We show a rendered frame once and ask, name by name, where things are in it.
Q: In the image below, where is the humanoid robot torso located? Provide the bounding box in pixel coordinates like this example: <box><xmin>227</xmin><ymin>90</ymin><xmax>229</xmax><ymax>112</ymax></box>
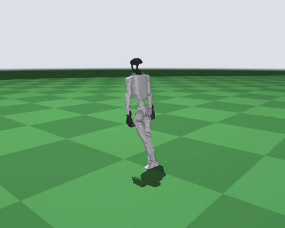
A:
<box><xmin>131</xmin><ymin>73</ymin><xmax>149</xmax><ymax>115</ymax></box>

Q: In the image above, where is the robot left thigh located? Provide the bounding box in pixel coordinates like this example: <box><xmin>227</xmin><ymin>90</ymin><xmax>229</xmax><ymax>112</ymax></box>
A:
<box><xmin>133</xmin><ymin>110</ymin><xmax>148</xmax><ymax>143</ymax></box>

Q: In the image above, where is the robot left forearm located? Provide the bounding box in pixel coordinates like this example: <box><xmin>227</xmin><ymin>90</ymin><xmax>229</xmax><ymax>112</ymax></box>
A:
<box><xmin>124</xmin><ymin>94</ymin><xmax>132</xmax><ymax>115</ymax></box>

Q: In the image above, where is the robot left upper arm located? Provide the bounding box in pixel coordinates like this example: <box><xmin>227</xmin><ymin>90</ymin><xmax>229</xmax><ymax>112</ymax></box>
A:
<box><xmin>125</xmin><ymin>76</ymin><xmax>133</xmax><ymax>99</ymax></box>

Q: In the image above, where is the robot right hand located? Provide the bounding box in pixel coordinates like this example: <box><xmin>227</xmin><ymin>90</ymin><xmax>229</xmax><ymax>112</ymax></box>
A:
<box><xmin>150</xmin><ymin>105</ymin><xmax>155</xmax><ymax>120</ymax></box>

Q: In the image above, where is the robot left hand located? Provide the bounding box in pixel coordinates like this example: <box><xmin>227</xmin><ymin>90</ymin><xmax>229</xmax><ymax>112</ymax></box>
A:
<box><xmin>126</xmin><ymin>111</ymin><xmax>135</xmax><ymax>127</ymax></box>

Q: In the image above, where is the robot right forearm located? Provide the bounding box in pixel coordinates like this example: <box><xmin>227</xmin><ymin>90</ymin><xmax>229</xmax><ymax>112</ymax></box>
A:
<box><xmin>147</xmin><ymin>94</ymin><xmax>152</xmax><ymax>108</ymax></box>

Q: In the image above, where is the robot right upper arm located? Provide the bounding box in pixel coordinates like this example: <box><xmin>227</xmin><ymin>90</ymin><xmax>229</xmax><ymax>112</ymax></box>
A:
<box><xmin>146</xmin><ymin>75</ymin><xmax>151</xmax><ymax>95</ymax></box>

